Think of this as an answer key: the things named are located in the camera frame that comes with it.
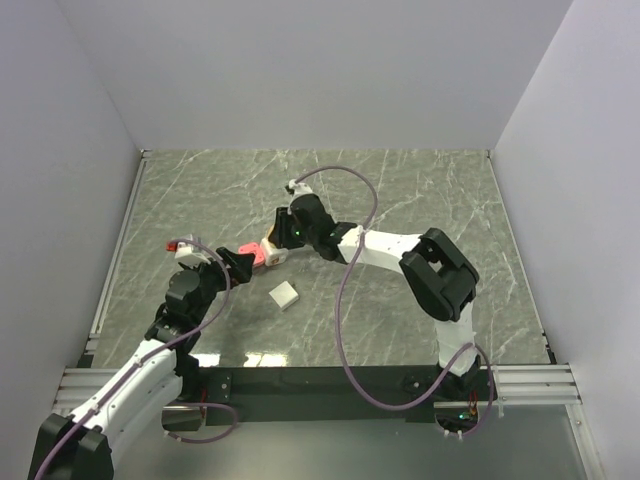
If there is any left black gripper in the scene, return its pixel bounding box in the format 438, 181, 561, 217
181, 246, 254, 324

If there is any white socket cube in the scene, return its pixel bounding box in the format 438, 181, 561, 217
260, 237, 289, 267

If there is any pink plug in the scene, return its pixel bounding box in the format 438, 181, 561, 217
238, 242, 267, 271

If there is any grey cube adapter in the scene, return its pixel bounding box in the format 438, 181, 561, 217
269, 281, 300, 311

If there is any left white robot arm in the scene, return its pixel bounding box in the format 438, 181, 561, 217
28, 238, 255, 479

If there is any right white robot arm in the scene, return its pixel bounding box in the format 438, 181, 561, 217
260, 194, 479, 399

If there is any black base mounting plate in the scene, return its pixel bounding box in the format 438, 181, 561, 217
172, 365, 497, 423

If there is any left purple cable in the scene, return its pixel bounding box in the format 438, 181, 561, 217
29, 237, 240, 480

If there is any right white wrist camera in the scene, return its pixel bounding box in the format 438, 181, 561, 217
285, 179, 313, 200

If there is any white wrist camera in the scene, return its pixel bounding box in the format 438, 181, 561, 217
285, 179, 313, 200
166, 240, 210, 267

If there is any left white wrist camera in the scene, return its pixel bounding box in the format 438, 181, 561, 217
166, 240, 210, 267

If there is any aluminium rail frame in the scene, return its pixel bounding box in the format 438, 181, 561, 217
29, 148, 601, 480

